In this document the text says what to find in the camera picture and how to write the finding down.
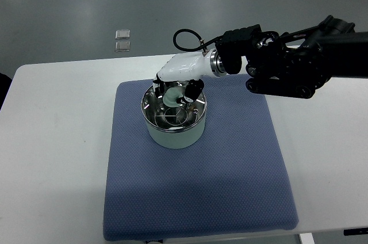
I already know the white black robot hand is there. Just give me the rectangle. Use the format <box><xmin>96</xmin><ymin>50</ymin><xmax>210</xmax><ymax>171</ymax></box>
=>
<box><xmin>152</xmin><ymin>49</ymin><xmax>227</xmax><ymax>104</ymax></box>

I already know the glass lid green knob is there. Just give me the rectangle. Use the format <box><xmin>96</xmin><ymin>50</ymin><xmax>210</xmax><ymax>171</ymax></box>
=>
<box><xmin>141</xmin><ymin>82</ymin><xmax>207</xmax><ymax>134</ymax></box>

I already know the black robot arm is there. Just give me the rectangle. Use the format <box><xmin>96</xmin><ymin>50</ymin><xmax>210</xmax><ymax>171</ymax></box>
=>
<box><xmin>195</xmin><ymin>16</ymin><xmax>367</xmax><ymax>99</ymax></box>

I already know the mint green steel pot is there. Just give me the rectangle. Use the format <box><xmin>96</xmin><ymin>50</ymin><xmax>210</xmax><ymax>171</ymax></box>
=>
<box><xmin>140</xmin><ymin>81</ymin><xmax>208</xmax><ymax>150</ymax></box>

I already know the upper metal floor plate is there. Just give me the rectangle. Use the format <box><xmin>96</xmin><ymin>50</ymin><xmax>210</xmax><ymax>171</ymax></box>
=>
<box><xmin>115</xmin><ymin>29</ymin><xmax>131</xmax><ymax>40</ymax></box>

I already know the blue textured cushion mat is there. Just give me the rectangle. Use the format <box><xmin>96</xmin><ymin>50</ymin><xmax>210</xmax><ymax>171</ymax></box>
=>
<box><xmin>103</xmin><ymin>74</ymin><xmax>298</xmax><ymax>241</ymax></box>

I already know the person in black clothing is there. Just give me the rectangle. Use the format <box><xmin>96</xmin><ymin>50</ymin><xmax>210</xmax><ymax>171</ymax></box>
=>
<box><xmin>0</xmin><ymin>73</ymin><xmax>12</xmax><ymax>108</ymax></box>

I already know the black table control panel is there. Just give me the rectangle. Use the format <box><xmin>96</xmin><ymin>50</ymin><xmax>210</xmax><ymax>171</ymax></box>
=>
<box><xmin>343</xmin><ymin>227</ymin><xmax>368</xmax><ymax>236</ymax></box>

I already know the wire steaming rack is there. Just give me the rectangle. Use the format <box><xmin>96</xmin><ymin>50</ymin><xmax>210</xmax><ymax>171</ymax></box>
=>
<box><xmin>154</xmin><ymin>106</ymin><xmax>188</xmax><ymax>128</ymax></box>

